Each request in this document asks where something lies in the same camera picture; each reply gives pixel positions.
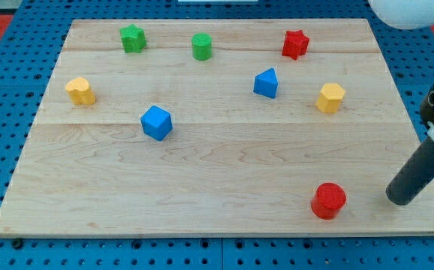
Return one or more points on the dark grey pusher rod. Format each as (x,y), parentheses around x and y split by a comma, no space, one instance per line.
(414,176)

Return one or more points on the red cylinder block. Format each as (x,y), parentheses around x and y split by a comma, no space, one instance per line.
(328,201)

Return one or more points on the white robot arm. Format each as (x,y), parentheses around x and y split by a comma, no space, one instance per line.
(405,14)

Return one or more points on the blue cube block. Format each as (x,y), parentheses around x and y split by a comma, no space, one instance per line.
(156,123)

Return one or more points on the yellow hexagon block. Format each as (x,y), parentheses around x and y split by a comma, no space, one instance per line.
(330,98)

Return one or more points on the red star block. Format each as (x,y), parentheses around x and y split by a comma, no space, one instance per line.
(295,44)

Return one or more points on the blue triangular prism block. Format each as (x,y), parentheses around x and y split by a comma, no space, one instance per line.
(266,83)

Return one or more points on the green cylinder block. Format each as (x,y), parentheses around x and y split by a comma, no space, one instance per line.
(201,46)

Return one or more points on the wooden board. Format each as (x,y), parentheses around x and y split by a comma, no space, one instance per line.
(236,164)

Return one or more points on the green star block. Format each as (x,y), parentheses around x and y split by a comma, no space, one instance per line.
(133,39)

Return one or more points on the yellow heart block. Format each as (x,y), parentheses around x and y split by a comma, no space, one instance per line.
(80,91)

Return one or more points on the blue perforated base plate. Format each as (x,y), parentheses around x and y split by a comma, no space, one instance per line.
(29,49)

